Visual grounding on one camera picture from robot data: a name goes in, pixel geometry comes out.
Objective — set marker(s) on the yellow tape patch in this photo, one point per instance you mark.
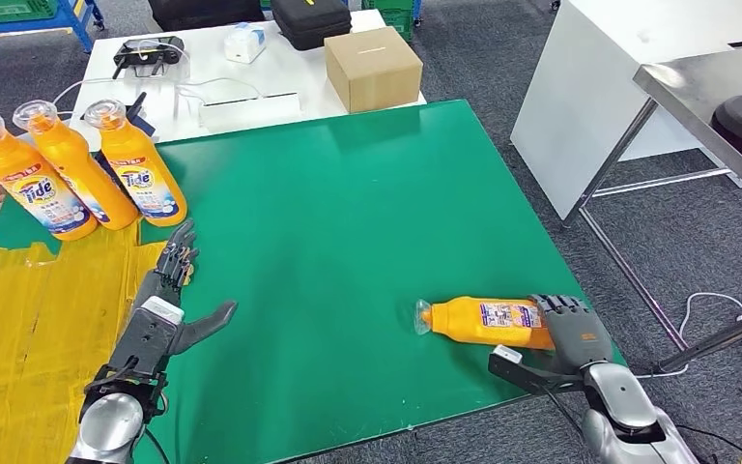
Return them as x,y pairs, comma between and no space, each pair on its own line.
25,346

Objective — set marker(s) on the steel table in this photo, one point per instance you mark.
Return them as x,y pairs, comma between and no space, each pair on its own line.
710,86

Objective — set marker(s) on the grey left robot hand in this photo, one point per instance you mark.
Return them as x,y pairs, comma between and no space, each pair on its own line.
163,288

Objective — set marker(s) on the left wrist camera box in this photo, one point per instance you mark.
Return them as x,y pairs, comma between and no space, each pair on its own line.
144,339

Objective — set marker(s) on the black hard case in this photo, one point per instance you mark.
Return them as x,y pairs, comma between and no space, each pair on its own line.
312,22

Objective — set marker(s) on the blue tablet case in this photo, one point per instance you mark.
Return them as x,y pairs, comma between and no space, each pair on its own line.
134,107

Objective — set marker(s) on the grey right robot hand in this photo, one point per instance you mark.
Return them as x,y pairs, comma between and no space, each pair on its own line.
579,336

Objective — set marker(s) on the black metal bar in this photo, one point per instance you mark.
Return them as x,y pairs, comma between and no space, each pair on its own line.
723,337

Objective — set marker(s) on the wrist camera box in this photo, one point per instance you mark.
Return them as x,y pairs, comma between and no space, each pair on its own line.
524,378
144,339

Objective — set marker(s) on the black controller with antennas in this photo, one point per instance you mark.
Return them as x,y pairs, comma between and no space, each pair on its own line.
150,51

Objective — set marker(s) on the green plastic crate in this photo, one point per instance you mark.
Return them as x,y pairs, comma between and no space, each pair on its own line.
400,19
16,8

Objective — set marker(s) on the brown cardboard box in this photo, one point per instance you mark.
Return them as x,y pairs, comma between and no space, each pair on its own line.
374,70

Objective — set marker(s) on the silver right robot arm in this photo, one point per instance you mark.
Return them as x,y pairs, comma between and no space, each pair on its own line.
620,410

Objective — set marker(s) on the white table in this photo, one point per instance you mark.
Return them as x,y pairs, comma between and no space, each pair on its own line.
294,77

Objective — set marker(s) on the white desk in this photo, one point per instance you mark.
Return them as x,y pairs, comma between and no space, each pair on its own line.
588,96

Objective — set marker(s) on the black bag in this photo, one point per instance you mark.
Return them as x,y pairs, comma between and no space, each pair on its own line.
208,13

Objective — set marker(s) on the small white box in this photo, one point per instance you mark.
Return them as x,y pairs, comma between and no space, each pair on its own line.
244,45

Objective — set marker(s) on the long white power strip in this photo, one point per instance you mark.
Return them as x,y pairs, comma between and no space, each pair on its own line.
252,113

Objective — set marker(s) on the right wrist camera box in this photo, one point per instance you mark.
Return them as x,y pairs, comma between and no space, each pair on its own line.
524,378

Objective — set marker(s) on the orange detergent bottle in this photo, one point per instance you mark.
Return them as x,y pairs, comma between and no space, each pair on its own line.
460,320
0,153
73,166
134,160

